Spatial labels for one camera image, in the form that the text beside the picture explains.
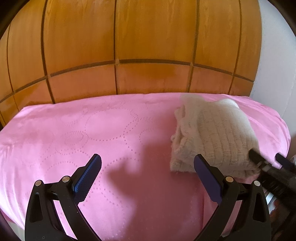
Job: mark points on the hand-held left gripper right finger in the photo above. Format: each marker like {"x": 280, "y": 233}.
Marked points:
{"x": 205, "y": 176}

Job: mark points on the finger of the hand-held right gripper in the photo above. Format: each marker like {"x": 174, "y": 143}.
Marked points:
{"x": 256, "y": 158}
{"x": 285, "y": 162}

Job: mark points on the white knitted sweater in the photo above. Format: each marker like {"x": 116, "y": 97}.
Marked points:
{"x": 215, "y": 136}

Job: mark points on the pink dotted blanket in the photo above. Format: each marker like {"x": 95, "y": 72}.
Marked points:
{"x": 92, "y": 129}

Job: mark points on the wooden panelled wardrobe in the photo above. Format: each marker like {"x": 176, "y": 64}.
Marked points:
{"x": 143, "y": 34}

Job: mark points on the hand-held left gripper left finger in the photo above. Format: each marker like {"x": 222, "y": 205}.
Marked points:
{"x": 89, "y": 172}

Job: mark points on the person's right hand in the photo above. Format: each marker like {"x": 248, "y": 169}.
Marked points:
{"x": 277, "y": 208}

